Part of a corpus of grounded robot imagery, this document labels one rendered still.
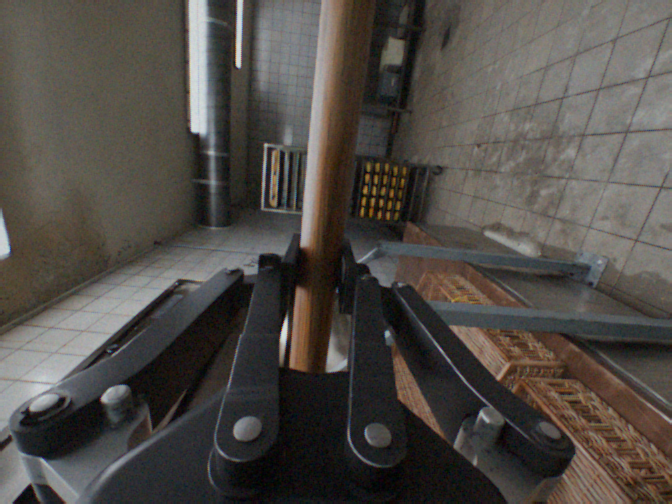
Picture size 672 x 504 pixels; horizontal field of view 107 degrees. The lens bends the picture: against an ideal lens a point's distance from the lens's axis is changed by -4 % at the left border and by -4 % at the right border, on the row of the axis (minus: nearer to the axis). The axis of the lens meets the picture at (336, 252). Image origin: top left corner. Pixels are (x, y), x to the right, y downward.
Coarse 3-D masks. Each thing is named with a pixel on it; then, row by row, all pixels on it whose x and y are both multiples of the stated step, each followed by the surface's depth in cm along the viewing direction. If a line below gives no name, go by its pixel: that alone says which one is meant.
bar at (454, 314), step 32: (416, 256) 106; (448, 256) 107; (480, 256) 108; (512, 256) 109; (576, 256) 119; (448, 320) 60; (480, 320) 60; (512, 320) 61; (544, 320) 61; (576, 320) 62; (608, 320) 63; (640, 320) 65
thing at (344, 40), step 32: (352, 0) 13; (320, 32) 14; (352, 32) 14; (320, 64) 15; (352, 64) 14; (320, 96) 15; (352, 96) 15; (320, 128) 15; (352, 128) 16; (320, 160) 16; (352, 160) 16; (320, 192) 16; (320, 224) 17; (320, 256) 17; (320, 288) 18; (320, 320) 19; (320, 352) 20
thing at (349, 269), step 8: (344, 240) 21; (344, 248) 19; (344, 256) 17; (352, 256) 17; (344, 264) 16; (352, 264) 16; (344, 272) 15; (352, 272) 15; (344, 280) 15; (352, 280) 15; (344, 288) 16; (352, 288) 16; (344, 296) 16; (352, 296) 16; (344, 304) 16; (352, 304) 16; (344, 312) 16
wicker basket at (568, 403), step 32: (544, 384) 56; (576, 384) 57; (576, 416) 48; (608, 416) 48; (576, 448) 55; (608, 448) 42; (640, 448) 42; (576, 480) 55; (608, 480) 37; (640, 480) 37
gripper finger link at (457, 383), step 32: (384, 320) 15; (416, 320) 11; (416, 352) 11; (448, 352) 9; (448, 384) 9; (480, 384) 8; (448, 416) 9; (512, 416) 7; (544, 416) 7; (512, 448) 7; (544, 448) 6
